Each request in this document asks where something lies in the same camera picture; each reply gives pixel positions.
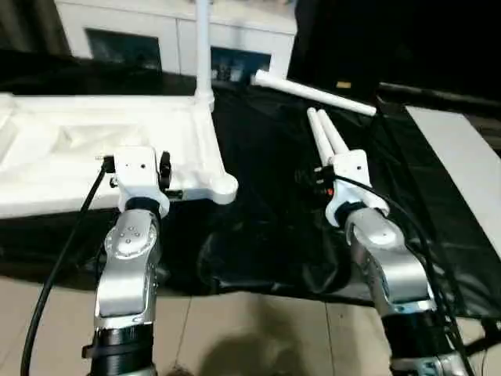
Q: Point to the black mat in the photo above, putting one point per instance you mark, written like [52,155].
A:
[266,204]

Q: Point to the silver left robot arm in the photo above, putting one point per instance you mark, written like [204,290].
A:
[129,258]

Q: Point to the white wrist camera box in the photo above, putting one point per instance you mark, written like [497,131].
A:
[348,184]
[137,176]

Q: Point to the grey curtain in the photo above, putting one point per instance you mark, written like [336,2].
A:
[27,23]

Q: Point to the small yellow label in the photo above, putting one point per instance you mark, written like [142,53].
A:
[343,84]

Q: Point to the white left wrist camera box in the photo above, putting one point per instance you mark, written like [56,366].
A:
[137,176]

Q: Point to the black cabinet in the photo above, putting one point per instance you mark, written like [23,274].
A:
[391,39]

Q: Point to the white plastic table top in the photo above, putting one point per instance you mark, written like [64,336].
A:
[78,157]

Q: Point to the black metal table frame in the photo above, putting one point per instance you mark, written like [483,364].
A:
[489,329]

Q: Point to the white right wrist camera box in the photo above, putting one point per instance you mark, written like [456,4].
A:
[348,184]

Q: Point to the white sideboard with glass doors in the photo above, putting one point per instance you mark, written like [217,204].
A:
[156,31]

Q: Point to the white plastic table leg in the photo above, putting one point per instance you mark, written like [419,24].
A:
[321,94]
[337,137]
[319,137]
[203,47]

